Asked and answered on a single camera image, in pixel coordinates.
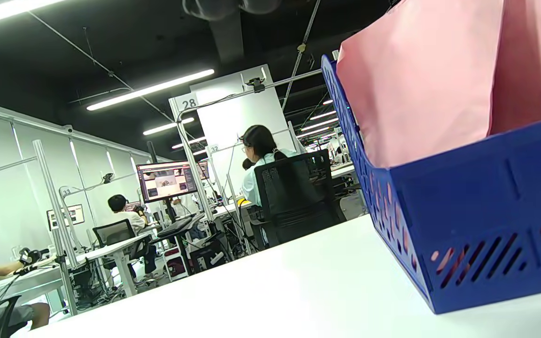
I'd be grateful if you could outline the black computer tower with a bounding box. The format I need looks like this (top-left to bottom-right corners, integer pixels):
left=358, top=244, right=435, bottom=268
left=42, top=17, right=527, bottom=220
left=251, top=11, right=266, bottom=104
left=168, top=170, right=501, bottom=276
left=190, top=244, right=227, bottom=274

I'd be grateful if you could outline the white metal frame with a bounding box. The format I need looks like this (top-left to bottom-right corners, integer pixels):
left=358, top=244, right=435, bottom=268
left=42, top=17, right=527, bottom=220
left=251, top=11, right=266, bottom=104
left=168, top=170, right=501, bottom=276
left=169, top=68, right=324, bottom=223

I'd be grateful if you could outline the white partition panel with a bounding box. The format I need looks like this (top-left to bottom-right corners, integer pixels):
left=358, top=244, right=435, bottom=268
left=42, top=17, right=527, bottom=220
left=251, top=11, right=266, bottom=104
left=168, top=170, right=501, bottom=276
left=190, top=64, right=295, bottom=198

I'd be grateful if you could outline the blue plastic file holder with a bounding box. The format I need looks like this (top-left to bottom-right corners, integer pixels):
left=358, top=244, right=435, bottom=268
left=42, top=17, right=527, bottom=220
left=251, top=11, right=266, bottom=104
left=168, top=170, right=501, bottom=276
left=321, top=54, right=541, bottom=314

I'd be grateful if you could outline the silver metal frame post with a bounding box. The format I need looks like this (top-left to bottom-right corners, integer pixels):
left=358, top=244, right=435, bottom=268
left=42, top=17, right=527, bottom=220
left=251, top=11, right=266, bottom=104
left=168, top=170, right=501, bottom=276
left=32, top=139, right=79, bottom=316

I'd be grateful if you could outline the pink paper stack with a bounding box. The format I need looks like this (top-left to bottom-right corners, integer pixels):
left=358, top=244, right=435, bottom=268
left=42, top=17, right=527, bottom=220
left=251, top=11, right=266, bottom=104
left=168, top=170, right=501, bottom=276
left=336, top=0, right=506, bottom=168
left=489, top=0, right=541, bottom=137

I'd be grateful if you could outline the row of ceiling light strips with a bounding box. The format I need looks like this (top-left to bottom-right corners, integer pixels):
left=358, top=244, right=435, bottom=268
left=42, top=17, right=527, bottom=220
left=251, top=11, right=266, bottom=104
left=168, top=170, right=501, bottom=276
left=0, top=0, right=342, bottom=156

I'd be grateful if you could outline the person's left hand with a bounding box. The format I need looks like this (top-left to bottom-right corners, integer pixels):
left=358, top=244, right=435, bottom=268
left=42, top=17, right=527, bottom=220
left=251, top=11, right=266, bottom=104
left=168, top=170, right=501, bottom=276
left=182, top=0, right=283, bottom=21

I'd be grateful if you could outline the framed wall picture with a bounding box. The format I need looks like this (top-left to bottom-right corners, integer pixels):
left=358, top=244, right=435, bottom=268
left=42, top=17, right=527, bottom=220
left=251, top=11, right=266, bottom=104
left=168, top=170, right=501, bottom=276
left=46, top=204, right=85, bottom=231

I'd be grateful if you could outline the black keyboard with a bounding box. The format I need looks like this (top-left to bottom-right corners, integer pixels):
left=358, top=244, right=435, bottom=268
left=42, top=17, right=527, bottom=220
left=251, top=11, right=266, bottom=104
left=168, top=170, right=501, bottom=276
left=157, top=217, right=193, bottom=238

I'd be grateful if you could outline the black mesh office chair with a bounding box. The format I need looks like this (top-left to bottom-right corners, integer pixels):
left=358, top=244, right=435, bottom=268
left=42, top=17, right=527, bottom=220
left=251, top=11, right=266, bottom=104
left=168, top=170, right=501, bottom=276
left=253, top=149, right=347, bottom=248

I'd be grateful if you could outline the black computer cart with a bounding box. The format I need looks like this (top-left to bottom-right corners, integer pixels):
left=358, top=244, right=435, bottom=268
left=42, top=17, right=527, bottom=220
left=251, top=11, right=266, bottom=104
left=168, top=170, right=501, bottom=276
left=150, top=213, right=206, bottom=278

